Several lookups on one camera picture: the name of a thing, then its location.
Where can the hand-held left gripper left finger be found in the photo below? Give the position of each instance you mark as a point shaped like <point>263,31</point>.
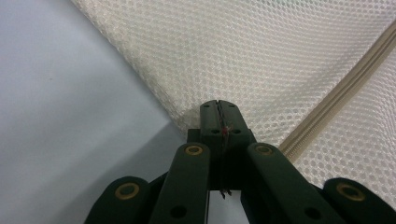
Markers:
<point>211,118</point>

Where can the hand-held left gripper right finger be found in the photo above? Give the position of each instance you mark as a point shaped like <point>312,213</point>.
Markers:
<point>233,124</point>

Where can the cream mesh laundry bag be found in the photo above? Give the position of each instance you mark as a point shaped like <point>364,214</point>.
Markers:
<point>249,46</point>

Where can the light blue table mat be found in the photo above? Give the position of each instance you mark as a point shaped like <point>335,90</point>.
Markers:
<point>62,93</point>

